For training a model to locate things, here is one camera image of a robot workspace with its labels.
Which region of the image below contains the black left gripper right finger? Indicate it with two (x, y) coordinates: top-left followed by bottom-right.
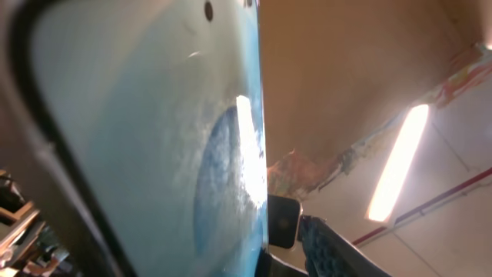
(298, 215), (390, 277)

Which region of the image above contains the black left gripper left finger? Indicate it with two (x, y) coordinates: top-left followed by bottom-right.
(1, 1), (136, 276)

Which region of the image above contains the blue screen smartphone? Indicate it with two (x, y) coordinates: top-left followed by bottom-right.
(31, 0), (267, 276)

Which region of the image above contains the ceiling fluorescent light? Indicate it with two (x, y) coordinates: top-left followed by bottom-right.
(366, 104), (430, 222)

